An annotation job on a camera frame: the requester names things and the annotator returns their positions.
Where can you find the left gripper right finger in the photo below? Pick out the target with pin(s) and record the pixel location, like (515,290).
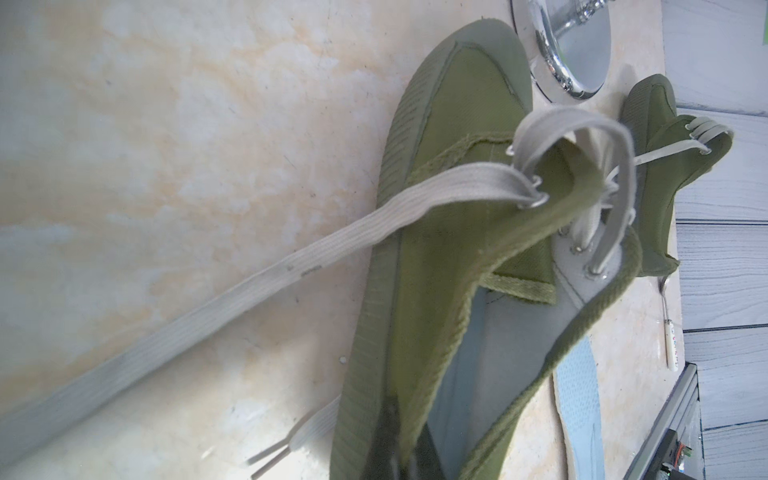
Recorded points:
(425,463)

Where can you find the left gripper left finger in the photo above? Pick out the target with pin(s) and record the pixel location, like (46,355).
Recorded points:
(383,461)

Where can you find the grey insole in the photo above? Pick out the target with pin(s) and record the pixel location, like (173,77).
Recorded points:
(501,354)
(577,400)

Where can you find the olive green shoe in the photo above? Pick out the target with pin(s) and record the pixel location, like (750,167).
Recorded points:
(672,151)
(477,190)

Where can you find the silver metal glass stand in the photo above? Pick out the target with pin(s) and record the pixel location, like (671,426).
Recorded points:
(568,46)

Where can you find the aluminium rail base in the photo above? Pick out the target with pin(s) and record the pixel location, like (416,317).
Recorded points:
(674,447)

